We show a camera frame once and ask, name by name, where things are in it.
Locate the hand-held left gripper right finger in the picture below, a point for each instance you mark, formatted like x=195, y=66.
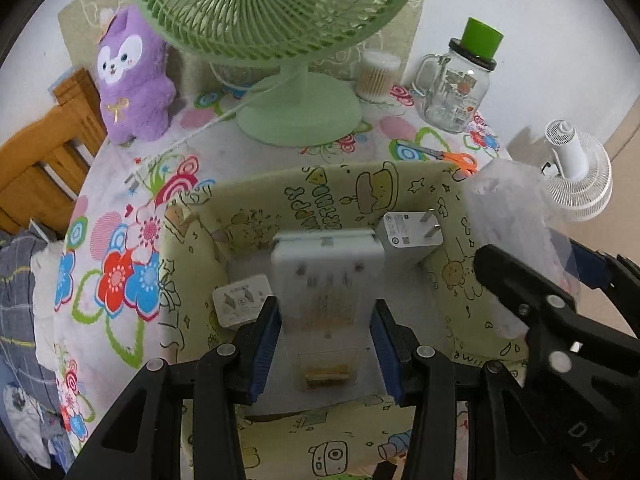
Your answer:
x=387, y=355

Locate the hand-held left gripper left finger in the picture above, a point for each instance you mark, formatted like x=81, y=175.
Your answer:
x=265, y=345

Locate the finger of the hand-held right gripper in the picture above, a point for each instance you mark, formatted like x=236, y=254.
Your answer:
x=587, y=262
x=520, y=285

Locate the small white cube charger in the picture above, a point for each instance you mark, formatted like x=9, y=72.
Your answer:
x=240, y=300

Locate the transparent cotton swab packet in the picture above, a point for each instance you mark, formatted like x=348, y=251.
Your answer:
x=505, y=220

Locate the long white adapter box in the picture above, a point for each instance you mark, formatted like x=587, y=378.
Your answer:
x=325, y=280

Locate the white charger with prongs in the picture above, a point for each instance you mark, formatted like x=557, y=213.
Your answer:
x=405, y=240

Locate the yellow printed storage box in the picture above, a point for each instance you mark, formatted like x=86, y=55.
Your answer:
x=240, y=220

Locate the white standing fan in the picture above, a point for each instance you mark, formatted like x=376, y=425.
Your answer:
x=580, y=180

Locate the beige door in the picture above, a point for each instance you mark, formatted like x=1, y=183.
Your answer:
x=631, y=130

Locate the glass mug jar green lid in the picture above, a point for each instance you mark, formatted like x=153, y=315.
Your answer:
x=455, y=90

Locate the floral tablecloth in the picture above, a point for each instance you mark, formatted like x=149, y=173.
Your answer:
x=115, y=200

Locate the white cloth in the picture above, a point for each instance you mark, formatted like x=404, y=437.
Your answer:
x=47, y=300

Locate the green desk fan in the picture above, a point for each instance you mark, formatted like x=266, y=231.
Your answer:
x=300, y=110

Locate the white printed garment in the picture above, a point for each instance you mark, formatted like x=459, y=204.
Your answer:
x=22, y=415

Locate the cotton swab jar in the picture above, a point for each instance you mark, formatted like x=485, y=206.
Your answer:
x=375, y=77

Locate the purple plush toy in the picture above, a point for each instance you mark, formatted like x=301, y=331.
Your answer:
x=135, y=85

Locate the wooden chair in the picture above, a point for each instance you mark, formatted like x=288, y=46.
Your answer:
x=40, y=160

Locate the blue printed paper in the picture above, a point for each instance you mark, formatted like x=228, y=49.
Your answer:
x=62, y=80

